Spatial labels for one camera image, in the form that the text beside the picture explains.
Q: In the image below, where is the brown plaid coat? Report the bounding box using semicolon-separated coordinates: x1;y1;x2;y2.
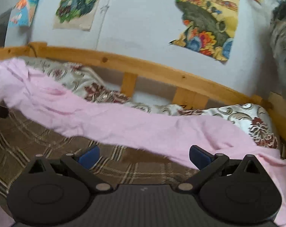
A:
0;111;198;199

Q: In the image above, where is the pink bed sheet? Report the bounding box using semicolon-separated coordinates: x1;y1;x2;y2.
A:
0;58;286;226

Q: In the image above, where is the floral patterned bedding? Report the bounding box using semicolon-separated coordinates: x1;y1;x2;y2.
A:
23;56;282;150

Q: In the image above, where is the grey door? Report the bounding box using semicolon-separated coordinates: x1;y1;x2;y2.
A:
0;8;12;47

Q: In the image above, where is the orange anime girl poster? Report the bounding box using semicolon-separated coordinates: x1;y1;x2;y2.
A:
8;0;39;27

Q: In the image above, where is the green chibi character poster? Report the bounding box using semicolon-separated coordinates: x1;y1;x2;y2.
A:
54;0;99;31

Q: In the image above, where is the grey furry blanket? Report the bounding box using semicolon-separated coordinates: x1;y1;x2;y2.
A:
270;0;286;98

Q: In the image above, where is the colourful landscape poster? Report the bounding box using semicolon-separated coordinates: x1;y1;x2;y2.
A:
170;0;240;63

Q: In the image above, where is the wooden bed frame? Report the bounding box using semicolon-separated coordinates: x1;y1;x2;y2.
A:
0;41;286;159

